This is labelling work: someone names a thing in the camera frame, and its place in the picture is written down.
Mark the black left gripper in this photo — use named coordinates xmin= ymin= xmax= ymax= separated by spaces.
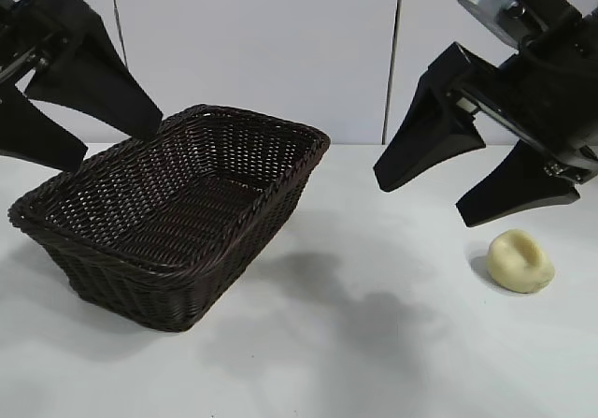
xmin=0 ymin=0 xmax=164 ymax=173

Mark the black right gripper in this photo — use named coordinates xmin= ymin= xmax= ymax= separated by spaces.
xmin=372 ymin=9 xmax=598 ymax=229

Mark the pale yellow egg yolk pastry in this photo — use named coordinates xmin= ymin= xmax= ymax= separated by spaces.
xmin=485 ymin=228 xmax=556 ymax=294

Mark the dark brown wicker basket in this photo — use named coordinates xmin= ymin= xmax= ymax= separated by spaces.
xmin=7 ymin=103 xmax=332 ymax=333

